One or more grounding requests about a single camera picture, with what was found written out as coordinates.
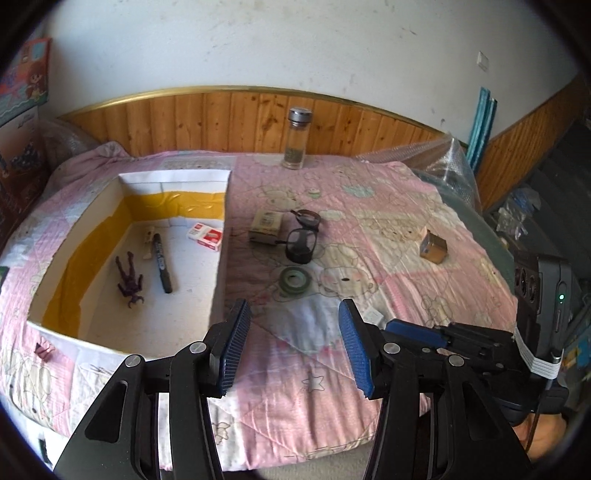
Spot white cardboard box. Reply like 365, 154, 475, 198
25, 168, 232, 358

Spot teal foam boards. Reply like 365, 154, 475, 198
466, 87, 498, 160

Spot dark robot toy box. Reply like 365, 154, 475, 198
0, 104, 49, 217

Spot black glasses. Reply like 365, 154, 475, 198
270, 209, 322, 265

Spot black marker pen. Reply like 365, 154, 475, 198
151, 233, 174, 295

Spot black cable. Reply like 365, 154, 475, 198
524, 351, 565, 462

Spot purple toy figure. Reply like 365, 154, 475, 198
115, 251, 146, 309

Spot red staples box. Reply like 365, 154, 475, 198
187, 222, 225, 252

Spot colourful toy box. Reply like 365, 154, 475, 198
0, 37, 52, 127

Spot grey blue plastic bags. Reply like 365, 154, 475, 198
495, 187, 543, 241

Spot green tape roll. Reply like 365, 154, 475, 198
279, 267, 314, 296

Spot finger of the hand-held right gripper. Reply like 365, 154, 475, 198
385, 318, 513, 348
418, 340, 517, 371

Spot beige tissue packet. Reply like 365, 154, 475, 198
248, 210, 283, 245

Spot person's right hand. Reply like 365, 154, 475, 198
510, 413, 570, 462

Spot bubble wrap sheet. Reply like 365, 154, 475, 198
355, 138, 481, 208
44, 122, 93, 158

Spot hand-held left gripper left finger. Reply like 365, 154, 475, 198
54, 299, 252, 480

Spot small brown cardboard box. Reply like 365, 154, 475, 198
419, 229, 448, 262

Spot wooden headboard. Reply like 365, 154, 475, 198
60, 85, 458, 160

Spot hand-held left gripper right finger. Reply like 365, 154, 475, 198
338, 299, 532, 480

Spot glass bottle with grey lid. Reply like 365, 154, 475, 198
283, 107, 312, 169

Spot pink printed blanket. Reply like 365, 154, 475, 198
0, 141, 520, 460

